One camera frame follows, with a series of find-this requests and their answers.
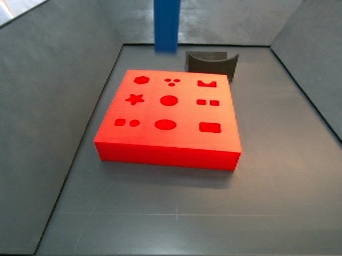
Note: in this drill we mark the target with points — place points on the blue rectangular block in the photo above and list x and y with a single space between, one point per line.
166 25

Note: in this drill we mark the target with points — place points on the black curved fixture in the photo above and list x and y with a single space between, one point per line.
212 62

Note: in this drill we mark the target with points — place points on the red shape sorter board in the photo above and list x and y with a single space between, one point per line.
172 118

